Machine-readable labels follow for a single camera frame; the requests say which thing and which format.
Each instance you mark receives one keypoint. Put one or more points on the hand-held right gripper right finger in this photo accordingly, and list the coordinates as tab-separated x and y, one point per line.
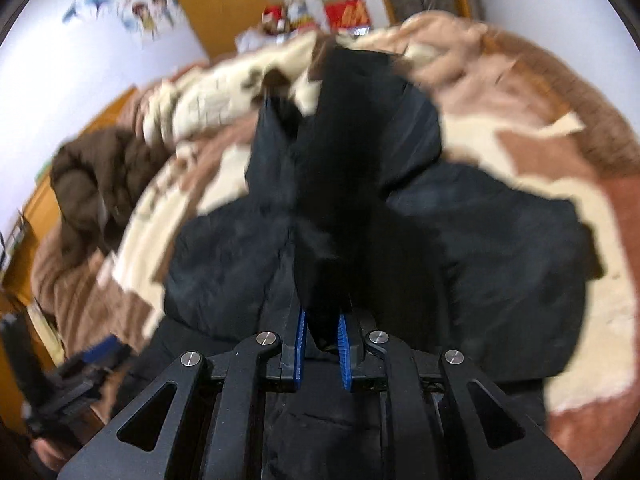
345	355

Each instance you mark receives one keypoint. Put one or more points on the wooden desk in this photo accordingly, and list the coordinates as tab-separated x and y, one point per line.
30	230

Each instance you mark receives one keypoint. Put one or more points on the black padded jacket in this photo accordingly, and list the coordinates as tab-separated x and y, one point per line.
500	260

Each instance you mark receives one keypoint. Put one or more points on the brown padded jacket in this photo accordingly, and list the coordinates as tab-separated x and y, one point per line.
90	175

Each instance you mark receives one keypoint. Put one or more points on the cartoon wall poster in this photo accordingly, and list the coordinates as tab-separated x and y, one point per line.
150	10

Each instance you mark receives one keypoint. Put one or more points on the red santa hat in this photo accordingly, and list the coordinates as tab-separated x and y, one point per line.
272	14

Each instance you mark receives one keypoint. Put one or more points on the blue wall sticker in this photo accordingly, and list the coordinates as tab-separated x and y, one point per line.
90	5

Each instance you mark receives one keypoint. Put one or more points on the brown and cream printed blanket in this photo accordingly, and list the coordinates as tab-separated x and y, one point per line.
550	160

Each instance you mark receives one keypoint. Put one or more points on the red box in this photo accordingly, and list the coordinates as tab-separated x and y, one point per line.
350	14

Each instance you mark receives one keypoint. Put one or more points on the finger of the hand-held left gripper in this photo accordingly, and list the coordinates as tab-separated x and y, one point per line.
107	349

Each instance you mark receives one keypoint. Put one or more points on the person's left hand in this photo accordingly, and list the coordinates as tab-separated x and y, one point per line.
47	452

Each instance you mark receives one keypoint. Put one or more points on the wooden wardrobe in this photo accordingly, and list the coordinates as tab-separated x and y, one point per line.
225	5

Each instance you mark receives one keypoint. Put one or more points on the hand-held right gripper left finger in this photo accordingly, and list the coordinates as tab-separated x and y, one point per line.
300	355

